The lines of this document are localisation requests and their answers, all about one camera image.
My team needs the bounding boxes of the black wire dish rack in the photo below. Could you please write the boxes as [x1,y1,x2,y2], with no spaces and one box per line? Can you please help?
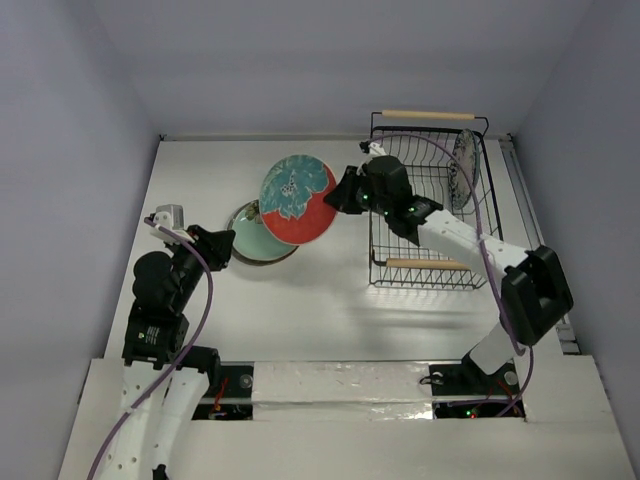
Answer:
[368,110,504,292]

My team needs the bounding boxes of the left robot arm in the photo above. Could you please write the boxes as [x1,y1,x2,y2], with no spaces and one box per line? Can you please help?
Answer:
[87,217,235,479]

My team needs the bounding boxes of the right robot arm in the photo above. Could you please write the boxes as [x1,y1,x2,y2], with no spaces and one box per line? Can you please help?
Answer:
[324,155,574,392]

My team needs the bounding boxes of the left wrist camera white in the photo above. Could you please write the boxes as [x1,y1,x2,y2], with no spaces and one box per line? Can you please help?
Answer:
[144,204,193,245]

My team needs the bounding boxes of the blue speckled plate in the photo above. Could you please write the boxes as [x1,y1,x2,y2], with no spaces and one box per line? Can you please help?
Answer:
[448,129,480,210]

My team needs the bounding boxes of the teal and red plate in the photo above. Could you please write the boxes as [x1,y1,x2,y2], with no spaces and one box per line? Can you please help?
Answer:
[258,154,337,246]

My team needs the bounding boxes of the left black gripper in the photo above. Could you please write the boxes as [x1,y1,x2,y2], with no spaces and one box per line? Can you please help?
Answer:
[165,222,235,308]

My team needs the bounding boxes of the light green plate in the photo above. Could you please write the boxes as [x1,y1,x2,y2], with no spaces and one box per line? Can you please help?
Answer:
[227,200,298,266]

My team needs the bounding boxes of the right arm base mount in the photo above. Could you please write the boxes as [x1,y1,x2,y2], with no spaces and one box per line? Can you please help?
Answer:
[417,353,526,420]

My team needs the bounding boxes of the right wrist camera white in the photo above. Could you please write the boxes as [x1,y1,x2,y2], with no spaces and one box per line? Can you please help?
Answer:
[359,141,387,163]

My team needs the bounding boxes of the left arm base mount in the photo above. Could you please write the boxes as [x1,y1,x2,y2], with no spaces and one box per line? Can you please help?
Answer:
[192,362,254,421]

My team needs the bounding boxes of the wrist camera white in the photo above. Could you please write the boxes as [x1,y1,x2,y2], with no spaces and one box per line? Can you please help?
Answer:
[144,204,193,245]
[359,141,387,163]

